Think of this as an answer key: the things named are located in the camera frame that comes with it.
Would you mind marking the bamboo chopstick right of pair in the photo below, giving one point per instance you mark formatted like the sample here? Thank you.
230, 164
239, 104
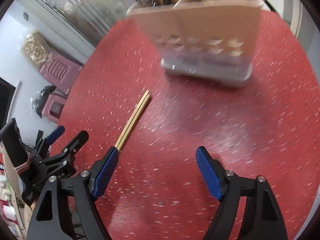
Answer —
135, 124

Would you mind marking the bag of peanuts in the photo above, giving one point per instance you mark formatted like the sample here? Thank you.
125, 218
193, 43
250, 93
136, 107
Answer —
36, 49

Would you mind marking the glass sliding door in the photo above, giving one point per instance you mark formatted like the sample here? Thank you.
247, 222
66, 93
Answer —
92, 19

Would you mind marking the black plastic bag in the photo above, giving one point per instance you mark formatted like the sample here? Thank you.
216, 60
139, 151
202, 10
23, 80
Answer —
39, 102

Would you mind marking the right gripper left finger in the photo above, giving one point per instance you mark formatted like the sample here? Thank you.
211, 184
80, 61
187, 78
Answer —
52, 219

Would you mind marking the pink plastic stool stack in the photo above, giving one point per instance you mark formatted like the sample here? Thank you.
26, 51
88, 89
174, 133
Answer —
60, 72

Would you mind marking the beige plastic cutlery holder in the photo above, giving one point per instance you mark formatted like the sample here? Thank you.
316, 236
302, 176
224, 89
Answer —
213, 40

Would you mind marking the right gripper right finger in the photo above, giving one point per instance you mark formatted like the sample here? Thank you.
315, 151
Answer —
262, 216

